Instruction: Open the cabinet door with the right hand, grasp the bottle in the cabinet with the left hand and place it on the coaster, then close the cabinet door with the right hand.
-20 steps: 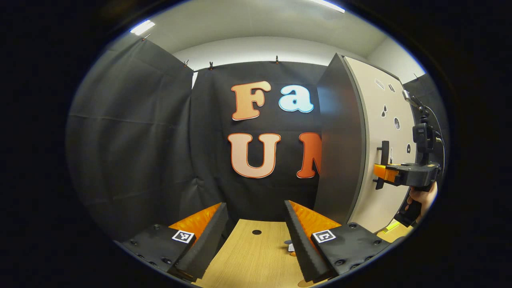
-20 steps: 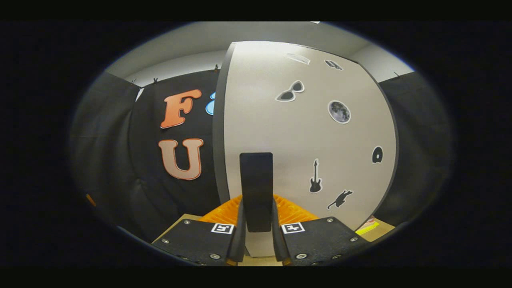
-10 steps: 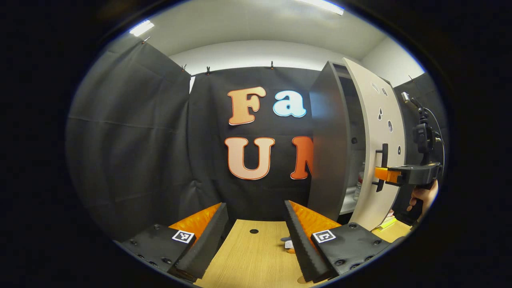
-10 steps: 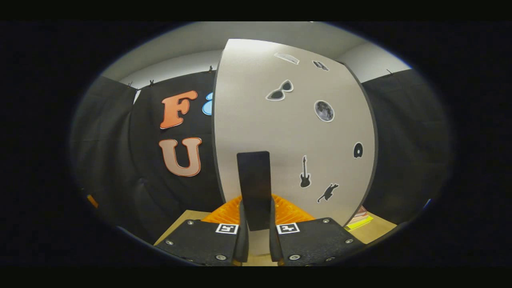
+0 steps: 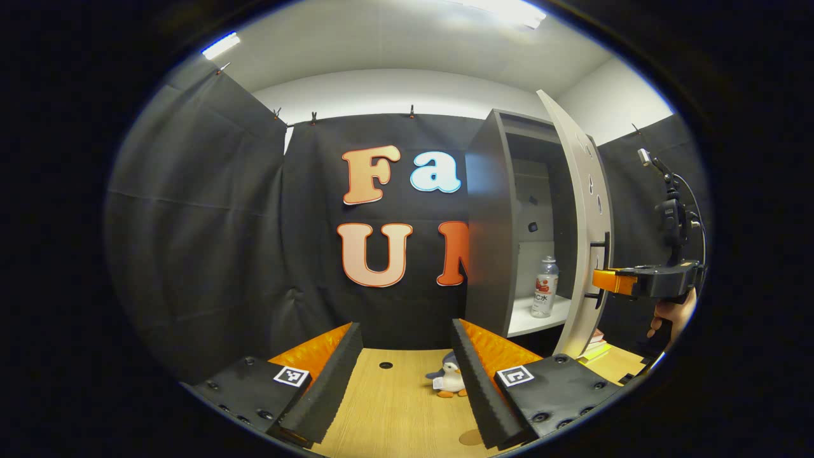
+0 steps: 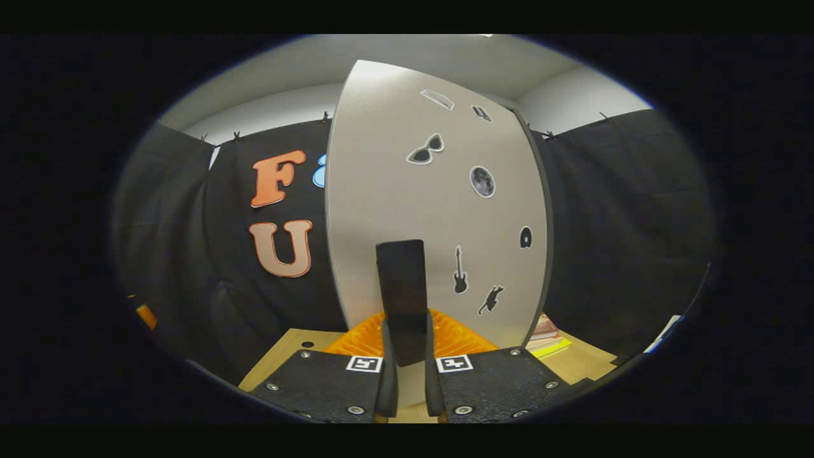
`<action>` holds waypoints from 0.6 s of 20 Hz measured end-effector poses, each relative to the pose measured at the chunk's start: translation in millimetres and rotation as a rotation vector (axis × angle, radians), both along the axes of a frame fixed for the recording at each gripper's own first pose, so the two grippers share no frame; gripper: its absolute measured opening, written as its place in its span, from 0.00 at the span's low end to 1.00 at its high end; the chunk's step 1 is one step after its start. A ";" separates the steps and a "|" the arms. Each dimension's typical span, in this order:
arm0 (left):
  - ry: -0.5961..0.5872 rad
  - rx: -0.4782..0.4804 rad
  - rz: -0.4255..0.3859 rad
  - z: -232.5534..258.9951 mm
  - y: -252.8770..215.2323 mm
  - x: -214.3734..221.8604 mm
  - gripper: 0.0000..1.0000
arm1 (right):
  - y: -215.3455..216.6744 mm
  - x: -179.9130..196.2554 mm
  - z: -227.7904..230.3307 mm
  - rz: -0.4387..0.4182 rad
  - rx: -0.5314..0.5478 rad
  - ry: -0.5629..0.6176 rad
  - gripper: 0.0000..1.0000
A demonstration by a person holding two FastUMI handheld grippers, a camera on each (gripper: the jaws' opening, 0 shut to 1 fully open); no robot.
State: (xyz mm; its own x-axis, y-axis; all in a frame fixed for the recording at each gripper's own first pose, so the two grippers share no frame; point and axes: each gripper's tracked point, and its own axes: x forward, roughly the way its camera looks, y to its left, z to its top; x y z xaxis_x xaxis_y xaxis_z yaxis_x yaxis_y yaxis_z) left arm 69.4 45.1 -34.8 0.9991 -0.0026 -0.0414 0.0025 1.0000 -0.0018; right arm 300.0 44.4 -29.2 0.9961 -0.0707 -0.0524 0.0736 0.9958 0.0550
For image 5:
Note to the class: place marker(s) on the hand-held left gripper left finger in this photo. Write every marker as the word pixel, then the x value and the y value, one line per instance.
pixel 331 381

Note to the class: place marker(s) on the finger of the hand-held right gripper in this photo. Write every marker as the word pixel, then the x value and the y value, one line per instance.
pixel 610 282

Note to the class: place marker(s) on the clear plastic bottle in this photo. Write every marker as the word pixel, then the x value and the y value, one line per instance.
pixel 545 289

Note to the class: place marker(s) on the ceiling light panel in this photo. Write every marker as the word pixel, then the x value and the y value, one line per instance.
pixel 502 9
pixel 220 46

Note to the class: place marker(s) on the black backdrop cloth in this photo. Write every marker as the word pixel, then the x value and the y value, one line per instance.
pixel 191 254

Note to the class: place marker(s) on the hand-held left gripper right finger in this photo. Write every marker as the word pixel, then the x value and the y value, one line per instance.
pixel 477 381

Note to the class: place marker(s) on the white cabinet door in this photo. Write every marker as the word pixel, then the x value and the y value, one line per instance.
pixel 582 222

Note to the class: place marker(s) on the grey cabinet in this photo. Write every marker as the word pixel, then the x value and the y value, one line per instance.
pixel 486 254

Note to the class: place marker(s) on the penguin plush toy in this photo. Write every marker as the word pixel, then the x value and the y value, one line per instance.
pixel 450 378

